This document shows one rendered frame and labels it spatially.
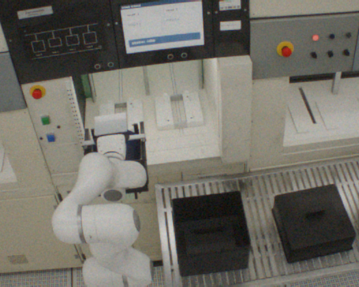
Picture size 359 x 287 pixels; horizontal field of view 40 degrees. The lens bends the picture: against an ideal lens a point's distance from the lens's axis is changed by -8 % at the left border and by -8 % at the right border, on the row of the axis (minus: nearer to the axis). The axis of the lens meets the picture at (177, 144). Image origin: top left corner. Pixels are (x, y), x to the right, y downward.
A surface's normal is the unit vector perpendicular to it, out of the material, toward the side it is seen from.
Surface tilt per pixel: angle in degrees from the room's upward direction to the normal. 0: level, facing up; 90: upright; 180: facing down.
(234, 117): 90
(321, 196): 0
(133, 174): 55
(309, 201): 0
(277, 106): 90
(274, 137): 90
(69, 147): 90
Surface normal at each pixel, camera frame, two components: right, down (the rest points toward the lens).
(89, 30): 0.11, 0.71
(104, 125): -0.07, -0.70
